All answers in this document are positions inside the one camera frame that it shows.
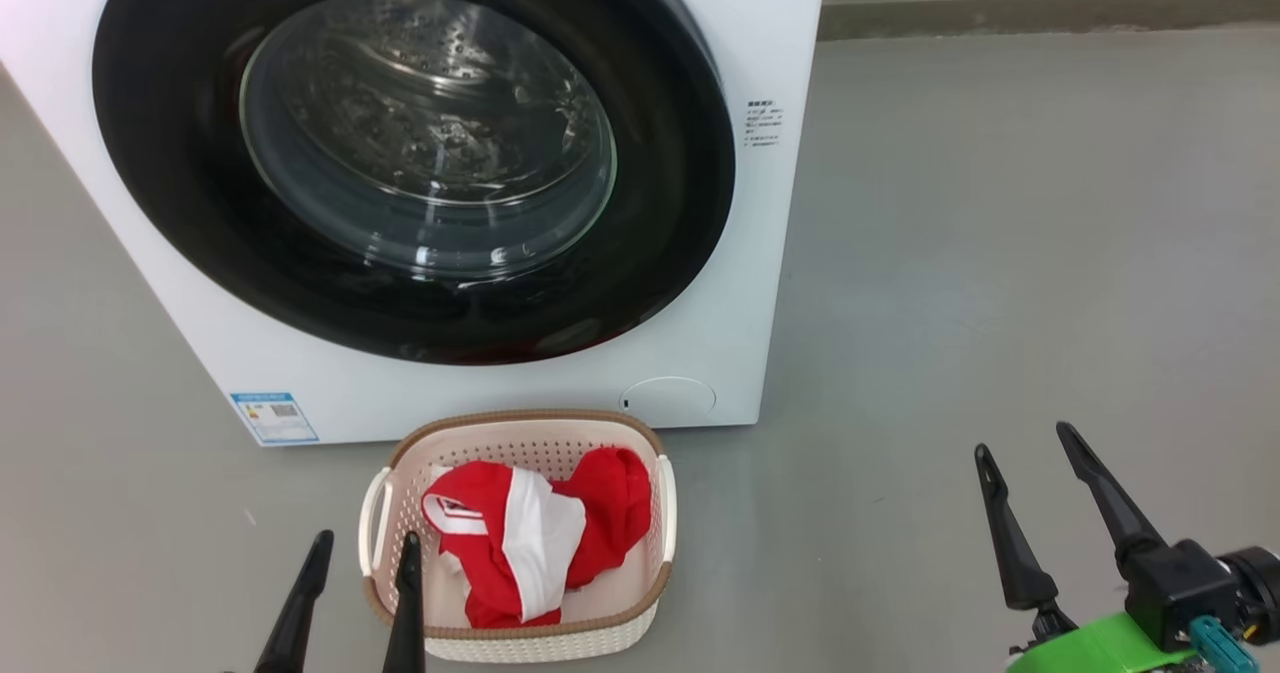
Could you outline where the blue energy label sticker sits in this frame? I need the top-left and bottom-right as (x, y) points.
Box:
(230, 391), (319, 446)

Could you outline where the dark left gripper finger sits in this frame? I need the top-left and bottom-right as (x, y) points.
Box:
(382, 531), (427, 673)
(253, 530), (335, 673)

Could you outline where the small printed text label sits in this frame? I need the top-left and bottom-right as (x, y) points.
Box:
(742, 100), (784, 149)

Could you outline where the steel washer drum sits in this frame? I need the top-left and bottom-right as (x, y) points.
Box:
(240, 0), (618, 279)

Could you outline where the black round glass washer door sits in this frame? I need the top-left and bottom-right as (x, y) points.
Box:
(92, 0), (736, 366)

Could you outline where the round white filter cover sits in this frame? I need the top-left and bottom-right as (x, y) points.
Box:
(618, 376), (717, 424)

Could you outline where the teal cable connector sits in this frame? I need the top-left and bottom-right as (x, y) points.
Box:
(1188, 615), (1261, 673)

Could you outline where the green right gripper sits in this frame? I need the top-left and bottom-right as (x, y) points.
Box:
(975, 421), (1211, 673)

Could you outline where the red and white garment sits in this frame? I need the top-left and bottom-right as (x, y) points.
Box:
(422, 446), (653, 630)

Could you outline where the white front-load washing machine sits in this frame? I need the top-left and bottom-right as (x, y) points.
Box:
(0, 0), (829, 447)

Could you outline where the cream perforated laundry basket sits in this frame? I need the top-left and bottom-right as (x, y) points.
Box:
(358, 410), (678, 664)

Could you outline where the grey wall baseboard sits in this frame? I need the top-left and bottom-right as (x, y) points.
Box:
(818, 0), (1280, 42)

